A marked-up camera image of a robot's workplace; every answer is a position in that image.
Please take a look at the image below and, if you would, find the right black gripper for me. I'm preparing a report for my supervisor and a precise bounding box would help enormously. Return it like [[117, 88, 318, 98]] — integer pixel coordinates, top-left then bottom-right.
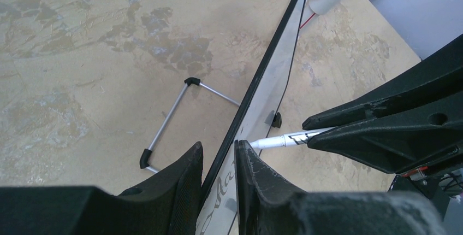
[[302, 36, 462, 218]]

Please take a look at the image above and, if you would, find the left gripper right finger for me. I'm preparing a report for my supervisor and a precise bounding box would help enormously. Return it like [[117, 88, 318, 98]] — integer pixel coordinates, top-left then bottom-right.
[[234, 140, 446, 234]]

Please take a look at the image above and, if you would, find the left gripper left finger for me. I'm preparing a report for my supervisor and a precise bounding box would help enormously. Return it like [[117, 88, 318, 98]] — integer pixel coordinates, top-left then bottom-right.
[[1, 142, 203, 234]]

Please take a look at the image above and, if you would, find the white black marker pen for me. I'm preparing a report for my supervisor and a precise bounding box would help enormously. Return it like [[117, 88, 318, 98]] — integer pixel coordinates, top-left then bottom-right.
[[250, 127, 334, 149]]

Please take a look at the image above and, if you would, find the black framed whiteboard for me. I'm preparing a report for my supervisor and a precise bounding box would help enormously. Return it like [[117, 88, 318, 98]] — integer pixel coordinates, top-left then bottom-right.
[[139, 0, 311, 235]]

